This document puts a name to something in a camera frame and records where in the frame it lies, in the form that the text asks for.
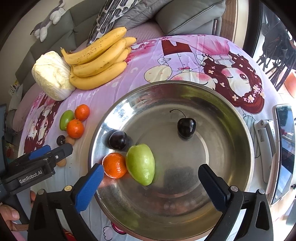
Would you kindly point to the patterned black white pillow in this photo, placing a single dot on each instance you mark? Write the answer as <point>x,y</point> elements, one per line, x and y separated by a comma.
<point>109,13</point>

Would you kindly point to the pink cartoon print bedsheet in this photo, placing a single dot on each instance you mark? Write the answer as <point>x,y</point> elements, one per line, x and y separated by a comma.
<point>211,61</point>

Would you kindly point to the white phone stand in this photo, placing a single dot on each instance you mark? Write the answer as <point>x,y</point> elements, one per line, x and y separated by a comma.
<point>266,138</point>

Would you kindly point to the dark cherry without stem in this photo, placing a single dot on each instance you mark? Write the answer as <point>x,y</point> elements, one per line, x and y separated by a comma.
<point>118,140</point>

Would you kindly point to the napa cabbage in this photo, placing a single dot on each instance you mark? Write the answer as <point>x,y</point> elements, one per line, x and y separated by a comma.
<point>51,73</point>

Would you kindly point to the green mango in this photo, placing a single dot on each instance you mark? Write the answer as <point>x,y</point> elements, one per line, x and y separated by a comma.
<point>66,117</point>
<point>140,164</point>

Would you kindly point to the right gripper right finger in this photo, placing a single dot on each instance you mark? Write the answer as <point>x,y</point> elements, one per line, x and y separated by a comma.
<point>230,200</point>

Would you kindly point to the bottom banana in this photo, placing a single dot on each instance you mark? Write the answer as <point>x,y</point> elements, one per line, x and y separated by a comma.
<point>92,82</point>

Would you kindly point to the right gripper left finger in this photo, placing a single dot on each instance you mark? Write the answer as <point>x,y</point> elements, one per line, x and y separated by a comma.
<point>44,220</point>

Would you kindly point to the grey plush toy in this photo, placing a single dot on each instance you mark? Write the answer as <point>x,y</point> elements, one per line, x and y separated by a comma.
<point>40,31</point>

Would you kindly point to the small mandarin orange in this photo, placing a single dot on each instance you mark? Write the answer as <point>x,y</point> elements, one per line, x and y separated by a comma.
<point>82,112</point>

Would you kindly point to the person left hand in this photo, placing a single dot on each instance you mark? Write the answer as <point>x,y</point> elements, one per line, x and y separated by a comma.
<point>10,216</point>

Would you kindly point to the dark cherry long stem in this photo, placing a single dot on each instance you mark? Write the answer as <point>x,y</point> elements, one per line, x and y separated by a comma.
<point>186,126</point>

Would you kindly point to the top spotted banana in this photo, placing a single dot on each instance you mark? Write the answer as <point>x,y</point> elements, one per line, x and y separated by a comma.
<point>95,49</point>

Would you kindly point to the medium mandarin orange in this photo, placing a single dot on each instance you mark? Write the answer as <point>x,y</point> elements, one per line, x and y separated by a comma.
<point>75,129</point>

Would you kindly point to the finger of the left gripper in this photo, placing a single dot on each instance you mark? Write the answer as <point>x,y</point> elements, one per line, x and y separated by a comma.
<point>61,152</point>
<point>39,152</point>

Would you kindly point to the light grey cushion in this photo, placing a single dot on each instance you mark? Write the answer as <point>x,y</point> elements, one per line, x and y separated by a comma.
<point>140,13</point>

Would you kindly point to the large mandarin orange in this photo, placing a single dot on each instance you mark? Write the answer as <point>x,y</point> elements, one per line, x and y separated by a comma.
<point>114,165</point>

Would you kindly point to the grey sofa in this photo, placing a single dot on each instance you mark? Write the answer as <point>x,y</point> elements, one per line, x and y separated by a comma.
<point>69,33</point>

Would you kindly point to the smartphone on stand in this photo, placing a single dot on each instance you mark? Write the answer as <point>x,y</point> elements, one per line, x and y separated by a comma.
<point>284,126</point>

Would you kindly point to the dark cherry with stem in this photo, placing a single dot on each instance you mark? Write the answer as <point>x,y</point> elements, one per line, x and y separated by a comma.
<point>61,140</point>

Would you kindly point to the stainless steel bowl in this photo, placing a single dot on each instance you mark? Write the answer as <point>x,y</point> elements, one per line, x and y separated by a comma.
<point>175,206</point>

